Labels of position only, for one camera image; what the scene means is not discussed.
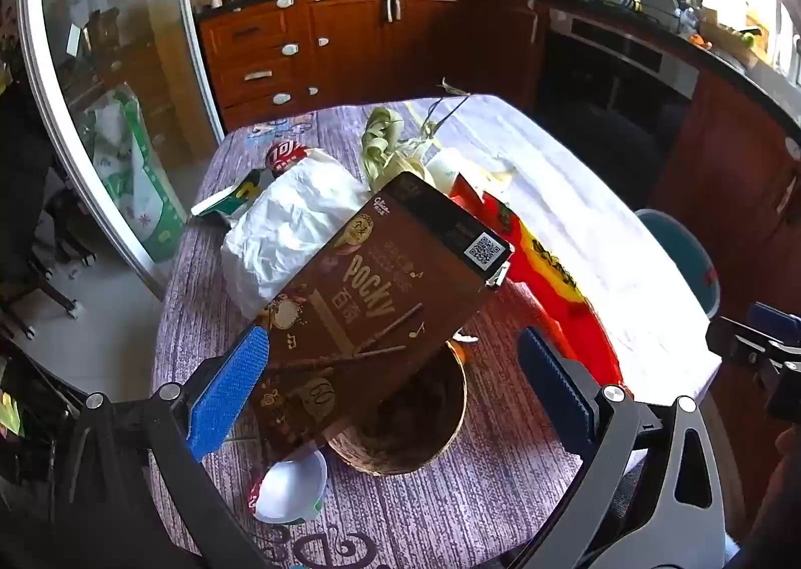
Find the green yellow packet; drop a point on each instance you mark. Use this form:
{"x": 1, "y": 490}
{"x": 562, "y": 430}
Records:
{"x": 228, "y": 197}

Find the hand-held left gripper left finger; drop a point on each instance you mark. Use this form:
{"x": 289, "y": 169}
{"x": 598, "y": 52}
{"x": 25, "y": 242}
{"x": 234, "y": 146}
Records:
{"x": 228, "y": 394}

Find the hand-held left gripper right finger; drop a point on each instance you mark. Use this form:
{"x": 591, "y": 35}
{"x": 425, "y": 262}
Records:
{"x": 554, "y": 387}

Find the red soda can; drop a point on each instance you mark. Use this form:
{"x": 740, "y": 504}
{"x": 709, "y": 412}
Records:
{"x": 283, "y": 156}

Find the purple white tablecloth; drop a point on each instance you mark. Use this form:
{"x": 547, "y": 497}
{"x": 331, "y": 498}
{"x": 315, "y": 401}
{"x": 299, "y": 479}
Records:
{"x": 438, "y": 513}

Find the banana peel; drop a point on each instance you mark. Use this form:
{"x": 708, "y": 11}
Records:
{"x": 500, "y": 176}

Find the green white bag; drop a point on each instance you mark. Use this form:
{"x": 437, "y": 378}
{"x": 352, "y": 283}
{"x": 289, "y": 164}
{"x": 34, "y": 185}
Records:
{"x": 137, "y": 181}

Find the wooden side cabinet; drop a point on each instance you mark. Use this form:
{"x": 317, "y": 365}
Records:
{"x": 738, "y": 168}

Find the silvery white bag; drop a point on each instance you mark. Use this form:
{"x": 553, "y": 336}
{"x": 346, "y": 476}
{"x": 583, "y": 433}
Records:
{"x": 294, "y": 225}

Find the red snack bag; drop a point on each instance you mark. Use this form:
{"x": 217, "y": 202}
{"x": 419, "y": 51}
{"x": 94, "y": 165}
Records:
{"x": 550, "y": 287}

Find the wooden drawer cabinet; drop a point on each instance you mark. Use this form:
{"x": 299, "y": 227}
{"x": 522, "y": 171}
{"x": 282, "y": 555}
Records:
{"x": 375, "y": 50}

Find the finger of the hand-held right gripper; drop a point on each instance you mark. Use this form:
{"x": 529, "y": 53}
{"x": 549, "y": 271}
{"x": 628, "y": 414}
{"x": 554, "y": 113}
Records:
{"x": 741, "y": 340}
{"x": 773, "y": 317}

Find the brown snack box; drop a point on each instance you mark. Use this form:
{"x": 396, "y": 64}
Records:
{"x": 375, "y": 294}

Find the teal trash bin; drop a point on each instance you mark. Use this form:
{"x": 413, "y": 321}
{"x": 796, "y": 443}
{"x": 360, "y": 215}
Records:
{"x": 676, "y": 256}

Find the black wheeled chair base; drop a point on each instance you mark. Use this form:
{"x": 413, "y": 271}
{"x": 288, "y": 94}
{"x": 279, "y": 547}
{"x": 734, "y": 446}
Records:
{"x": 44, "y": 281}

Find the glass sliding door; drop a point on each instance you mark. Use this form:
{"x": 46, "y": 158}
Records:
{"x": 81, "y": 125}

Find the built-in oven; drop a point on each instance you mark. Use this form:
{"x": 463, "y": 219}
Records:
{"x": 613, "y": 68}

